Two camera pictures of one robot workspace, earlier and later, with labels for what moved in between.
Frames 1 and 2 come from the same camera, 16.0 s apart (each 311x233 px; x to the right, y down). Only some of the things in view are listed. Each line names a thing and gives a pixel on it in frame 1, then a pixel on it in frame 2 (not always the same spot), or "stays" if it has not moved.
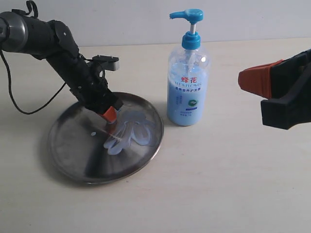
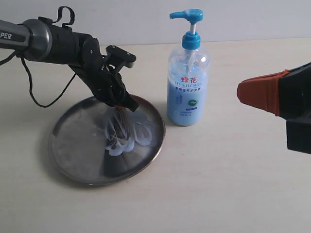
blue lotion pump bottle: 187,77 stays
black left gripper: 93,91 -> 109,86
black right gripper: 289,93 -> 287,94
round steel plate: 84,147 stays
